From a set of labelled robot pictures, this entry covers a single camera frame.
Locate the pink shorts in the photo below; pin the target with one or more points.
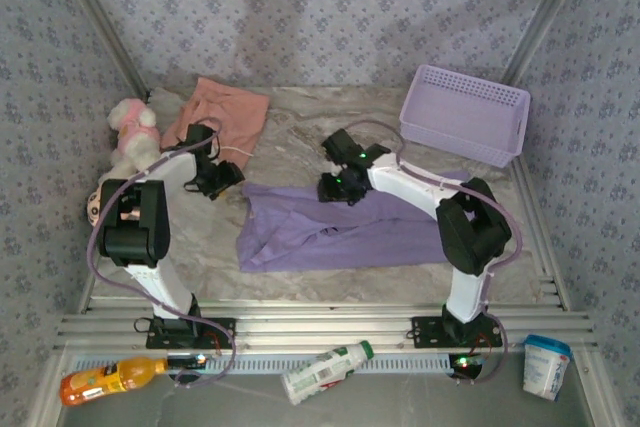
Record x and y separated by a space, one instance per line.
235 107

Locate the purple shirt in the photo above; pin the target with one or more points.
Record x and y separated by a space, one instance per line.
300 242

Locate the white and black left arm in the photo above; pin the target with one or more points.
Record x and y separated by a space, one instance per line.
132 227

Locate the white plush dog pink outfit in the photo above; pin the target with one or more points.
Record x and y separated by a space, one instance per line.
135 132

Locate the plush doll pink striped shirt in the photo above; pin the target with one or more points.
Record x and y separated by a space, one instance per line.
92 207

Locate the purple plastic basket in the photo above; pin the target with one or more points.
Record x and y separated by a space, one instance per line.
465 107

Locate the small black controller board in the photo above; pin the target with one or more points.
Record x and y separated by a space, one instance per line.
187 361
465 364

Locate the white bottle green cap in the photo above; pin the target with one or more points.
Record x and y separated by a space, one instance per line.
320 372

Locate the orange juice bottle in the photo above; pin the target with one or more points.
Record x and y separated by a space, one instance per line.
100 382

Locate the white yogurt cup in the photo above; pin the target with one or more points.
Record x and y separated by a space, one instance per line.
545 367

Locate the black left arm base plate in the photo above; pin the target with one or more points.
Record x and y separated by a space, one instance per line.
220 334

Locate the aluminium table side rail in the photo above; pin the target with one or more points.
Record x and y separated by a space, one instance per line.
542 247
90 277

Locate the aluminium mounting rail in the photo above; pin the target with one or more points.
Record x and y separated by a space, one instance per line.
325 327

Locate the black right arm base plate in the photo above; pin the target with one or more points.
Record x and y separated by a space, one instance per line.
425 332

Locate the aluminium frame post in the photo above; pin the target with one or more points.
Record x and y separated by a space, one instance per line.
550 12

